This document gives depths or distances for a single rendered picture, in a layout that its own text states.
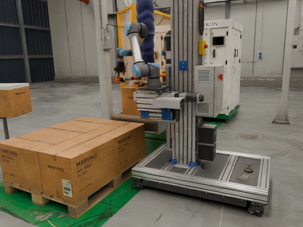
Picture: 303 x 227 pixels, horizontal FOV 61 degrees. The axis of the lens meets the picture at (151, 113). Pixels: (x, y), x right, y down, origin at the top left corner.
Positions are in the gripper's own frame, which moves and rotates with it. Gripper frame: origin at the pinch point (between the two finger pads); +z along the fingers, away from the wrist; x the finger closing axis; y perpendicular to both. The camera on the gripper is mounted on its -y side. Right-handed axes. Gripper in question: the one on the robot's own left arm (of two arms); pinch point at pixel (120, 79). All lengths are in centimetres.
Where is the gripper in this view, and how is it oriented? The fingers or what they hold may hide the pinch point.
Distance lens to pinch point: 296.3
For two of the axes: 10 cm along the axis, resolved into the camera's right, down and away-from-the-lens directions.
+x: -8.6, -0.9, 5.0
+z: 0.3, 9.7, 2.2
